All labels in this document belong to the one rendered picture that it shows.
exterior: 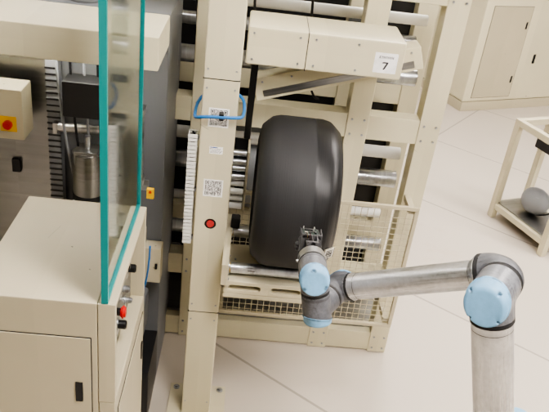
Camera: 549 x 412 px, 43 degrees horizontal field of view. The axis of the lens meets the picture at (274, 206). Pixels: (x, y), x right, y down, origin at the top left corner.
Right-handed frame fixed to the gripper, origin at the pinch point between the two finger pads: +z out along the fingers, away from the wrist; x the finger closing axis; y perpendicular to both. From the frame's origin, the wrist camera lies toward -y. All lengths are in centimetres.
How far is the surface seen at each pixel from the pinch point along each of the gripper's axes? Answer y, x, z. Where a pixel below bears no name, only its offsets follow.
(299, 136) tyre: 27.9, 4.9, 25.3
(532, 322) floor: -106, -161, 139
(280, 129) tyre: 29.0, 11.9, 28.4
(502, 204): -78, -175, 260
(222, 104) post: 37, 34, 26
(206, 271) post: -36, 35, 34
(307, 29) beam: 62, 5, 52
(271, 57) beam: 51, 17, 50
